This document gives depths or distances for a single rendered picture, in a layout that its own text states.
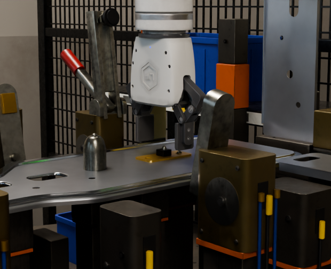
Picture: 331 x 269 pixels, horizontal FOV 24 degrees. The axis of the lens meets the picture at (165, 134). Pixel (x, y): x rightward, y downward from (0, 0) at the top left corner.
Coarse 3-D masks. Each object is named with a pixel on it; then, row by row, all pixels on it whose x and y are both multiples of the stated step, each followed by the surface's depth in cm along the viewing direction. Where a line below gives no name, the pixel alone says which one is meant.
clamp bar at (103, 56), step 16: (96, 16) 123; (112, 16) 122; (96, 32) 123; (112, 32) 125; (96, 48) 123; (112, 48) 125; (96, 64) 124; (112, 64) 125; (96, 80) 124; (112, 80) 126; (96, 96) 125; (112, 96) 126; (112, 112) 127
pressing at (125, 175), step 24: (144, 144) 125; (168, 144) 127; (240, 144) 127; (24, 168) 108; (48, 168) 108; (72, 168) 108; (120, 168) 108; (144, 168) 108; (168, 168) 108; (24, 192) 94; (48, 192) 94; (72, 192) 94; (96, 192) 95; (120, 192) 96; (144, 192) 99
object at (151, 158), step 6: (156, 150) 116; (162, 150) 115; (168, 150) 115; (138, 156) 115; (144, 156) 115; (150, 156) 115; (156, 156) 115; (162, 156) 115; (168, 156) 115; (174, 156) 115; (180, 156) 116; (186, 156) 116
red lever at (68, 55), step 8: (64, 56) 132; (72, 56) 132; (72, 64) 130; (80, 64) 130; (72, 72) 131; (80, 72) 129; (80, 80) 129; (88, 80) 128; (88, 88) 128; (112, 104) 125
